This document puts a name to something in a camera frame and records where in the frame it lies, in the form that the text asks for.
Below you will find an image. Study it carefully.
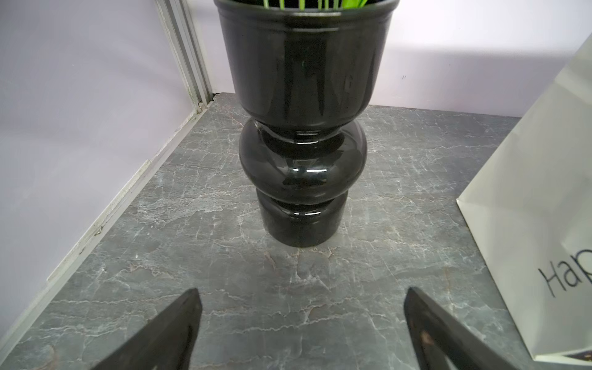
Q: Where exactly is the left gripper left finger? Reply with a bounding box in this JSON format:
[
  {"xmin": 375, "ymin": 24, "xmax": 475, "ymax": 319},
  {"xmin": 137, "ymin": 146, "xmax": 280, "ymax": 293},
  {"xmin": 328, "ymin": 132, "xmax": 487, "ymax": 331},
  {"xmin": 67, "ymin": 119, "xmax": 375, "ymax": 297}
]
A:
[{"xmin": 94, "ymin": 288, "xmax": 203, "ymax": 369}]

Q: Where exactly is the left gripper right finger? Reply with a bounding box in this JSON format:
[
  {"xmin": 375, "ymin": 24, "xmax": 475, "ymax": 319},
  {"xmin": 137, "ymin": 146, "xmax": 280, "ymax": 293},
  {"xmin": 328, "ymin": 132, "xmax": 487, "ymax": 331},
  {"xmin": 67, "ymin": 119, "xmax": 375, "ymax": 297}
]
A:
[{"xmin": 404, "ymin": 287, "xmax": 515, "ymax": 369}]

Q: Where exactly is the white party paper bag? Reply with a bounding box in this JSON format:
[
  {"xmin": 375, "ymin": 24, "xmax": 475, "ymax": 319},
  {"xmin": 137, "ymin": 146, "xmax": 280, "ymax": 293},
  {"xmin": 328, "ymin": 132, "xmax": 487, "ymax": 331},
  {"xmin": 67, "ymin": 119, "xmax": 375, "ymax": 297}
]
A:
[{"xmin": 457, "ymin": 41, "xmax": 591, "ymax": 366}]

